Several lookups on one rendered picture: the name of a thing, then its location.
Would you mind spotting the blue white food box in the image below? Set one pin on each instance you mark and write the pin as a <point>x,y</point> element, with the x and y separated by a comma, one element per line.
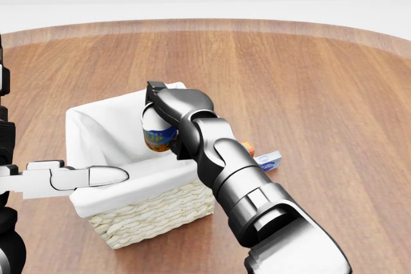
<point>269,161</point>

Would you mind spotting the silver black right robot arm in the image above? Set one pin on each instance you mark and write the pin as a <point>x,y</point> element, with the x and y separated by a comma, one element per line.
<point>253,197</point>

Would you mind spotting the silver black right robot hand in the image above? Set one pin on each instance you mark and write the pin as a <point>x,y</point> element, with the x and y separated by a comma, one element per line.
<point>184,100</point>

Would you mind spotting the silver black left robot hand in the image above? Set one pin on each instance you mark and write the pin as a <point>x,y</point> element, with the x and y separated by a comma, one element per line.
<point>96,176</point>

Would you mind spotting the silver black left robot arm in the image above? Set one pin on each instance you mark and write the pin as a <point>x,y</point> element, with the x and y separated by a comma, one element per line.
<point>8,145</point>

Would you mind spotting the alphabet soup can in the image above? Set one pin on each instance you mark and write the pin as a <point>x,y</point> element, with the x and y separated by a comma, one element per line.
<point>157,133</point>

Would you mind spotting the small orange food box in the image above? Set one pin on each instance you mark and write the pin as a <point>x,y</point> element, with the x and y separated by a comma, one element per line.
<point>249,149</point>

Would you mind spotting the white-lined wicker basket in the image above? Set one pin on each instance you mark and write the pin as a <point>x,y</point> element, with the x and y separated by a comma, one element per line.
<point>141,203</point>

